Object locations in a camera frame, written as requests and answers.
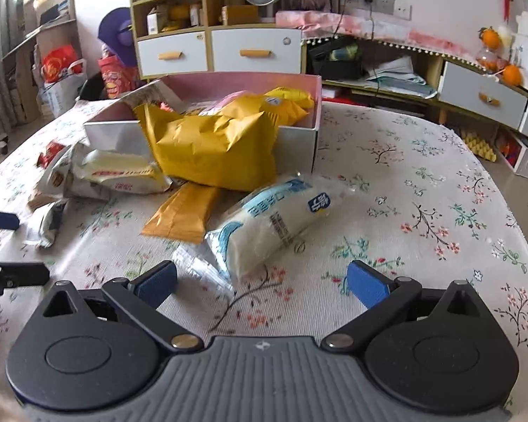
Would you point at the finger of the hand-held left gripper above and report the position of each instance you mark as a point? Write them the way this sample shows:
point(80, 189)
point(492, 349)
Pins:
point(17, 274)
point(0, 220)

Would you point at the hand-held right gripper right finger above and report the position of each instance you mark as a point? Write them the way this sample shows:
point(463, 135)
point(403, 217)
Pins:
point(365, 285)

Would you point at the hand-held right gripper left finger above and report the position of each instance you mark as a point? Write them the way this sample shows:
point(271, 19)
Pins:
point(156, 283)

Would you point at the white packet black print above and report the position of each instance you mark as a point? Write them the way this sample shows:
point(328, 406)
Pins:
point(44, 224)

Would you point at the small orange-yellow packet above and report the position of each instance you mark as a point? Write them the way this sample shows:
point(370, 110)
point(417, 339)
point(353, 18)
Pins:
point(180, 215)

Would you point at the white packet round brown label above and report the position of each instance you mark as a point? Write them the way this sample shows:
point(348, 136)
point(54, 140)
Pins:
point(59, 176)

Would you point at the red white snack packet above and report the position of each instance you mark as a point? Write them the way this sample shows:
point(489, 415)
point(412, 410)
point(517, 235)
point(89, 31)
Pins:
point(50, 151)

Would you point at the white blue bread packet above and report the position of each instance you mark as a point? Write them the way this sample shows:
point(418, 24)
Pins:
point(268, 224)

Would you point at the cream packet red label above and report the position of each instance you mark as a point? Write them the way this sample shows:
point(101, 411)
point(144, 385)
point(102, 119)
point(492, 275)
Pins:
point(114, 171)

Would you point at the large yellow snack packet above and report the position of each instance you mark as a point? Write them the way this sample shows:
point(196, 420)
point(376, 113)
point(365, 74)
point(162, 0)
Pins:
point(211, 149)

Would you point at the pink cardboard box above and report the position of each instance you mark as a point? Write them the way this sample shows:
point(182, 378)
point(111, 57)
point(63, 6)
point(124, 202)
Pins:
point(297, 149)

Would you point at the yellow packet red label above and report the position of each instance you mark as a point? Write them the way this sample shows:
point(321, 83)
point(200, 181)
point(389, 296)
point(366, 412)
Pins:
point(297, 114)

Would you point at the pink snack packet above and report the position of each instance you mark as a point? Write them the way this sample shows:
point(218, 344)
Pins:
point(229, 101)

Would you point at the yellow packet oval label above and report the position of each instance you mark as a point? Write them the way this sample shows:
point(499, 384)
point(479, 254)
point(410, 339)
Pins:
point(290, 94)

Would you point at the white shopping bag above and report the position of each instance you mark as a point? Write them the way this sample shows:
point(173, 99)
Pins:
point(61, 94)

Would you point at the wooden bookshelf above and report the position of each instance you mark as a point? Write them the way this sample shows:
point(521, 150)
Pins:
point(26, 79)

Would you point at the black flat board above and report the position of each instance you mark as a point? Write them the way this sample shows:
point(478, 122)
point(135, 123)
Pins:
point(90, 88)

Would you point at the red gift bag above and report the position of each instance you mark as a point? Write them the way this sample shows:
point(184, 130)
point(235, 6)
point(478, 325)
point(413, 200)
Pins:
point(57, 66)

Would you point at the red printed bag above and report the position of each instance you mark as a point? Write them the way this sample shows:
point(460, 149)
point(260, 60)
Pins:
point(114, 81)

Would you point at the yellow foam tray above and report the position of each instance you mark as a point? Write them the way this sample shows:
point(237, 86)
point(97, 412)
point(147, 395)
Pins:
point(479, 145)

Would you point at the red flat box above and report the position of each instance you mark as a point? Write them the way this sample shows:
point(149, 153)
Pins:
point(334, 93)

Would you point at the pile of papers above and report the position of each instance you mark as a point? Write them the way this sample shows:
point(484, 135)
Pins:
point(396, 72)

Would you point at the narrow white drawer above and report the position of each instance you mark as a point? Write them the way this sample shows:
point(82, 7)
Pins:
point(149, 63)

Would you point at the black storage bin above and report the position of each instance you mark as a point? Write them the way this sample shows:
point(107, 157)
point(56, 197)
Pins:
point(334, 70)

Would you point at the purple hat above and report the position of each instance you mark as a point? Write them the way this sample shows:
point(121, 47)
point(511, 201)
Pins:
point(114, 30)

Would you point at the large grey drawer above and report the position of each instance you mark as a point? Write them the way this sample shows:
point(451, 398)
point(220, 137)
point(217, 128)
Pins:
point(457, 83)

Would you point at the low wooden cabinet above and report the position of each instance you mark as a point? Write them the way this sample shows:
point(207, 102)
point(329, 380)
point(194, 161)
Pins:
point(431, 68)

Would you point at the wide white drawer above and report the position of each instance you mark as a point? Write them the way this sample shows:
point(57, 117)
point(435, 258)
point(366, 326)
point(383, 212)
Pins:
point(229, 61)

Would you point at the small white box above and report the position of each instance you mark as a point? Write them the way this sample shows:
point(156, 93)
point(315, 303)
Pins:
point(154, 22)

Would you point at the pink cloth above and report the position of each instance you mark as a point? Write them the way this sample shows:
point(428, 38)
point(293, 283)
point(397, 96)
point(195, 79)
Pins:
point(378, 30)

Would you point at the plain orange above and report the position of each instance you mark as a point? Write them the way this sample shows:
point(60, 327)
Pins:
point(511, 75)

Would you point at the clear jar of oranges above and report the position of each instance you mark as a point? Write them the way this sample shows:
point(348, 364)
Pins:
point(488, 59)

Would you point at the yellow toy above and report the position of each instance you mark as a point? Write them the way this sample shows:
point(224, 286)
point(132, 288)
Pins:
point(178, 13)

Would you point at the small brown boxes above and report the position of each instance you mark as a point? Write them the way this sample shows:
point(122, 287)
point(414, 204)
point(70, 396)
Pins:
point(196, 14)

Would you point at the orange with leaves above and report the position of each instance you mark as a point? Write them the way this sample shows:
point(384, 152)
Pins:
point(492, 38)

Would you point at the single wall socket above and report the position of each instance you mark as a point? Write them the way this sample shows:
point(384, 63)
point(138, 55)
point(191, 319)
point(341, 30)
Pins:
point(402, 11)

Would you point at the wall socket strip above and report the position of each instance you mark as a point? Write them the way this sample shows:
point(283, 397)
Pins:
point(383, 4)

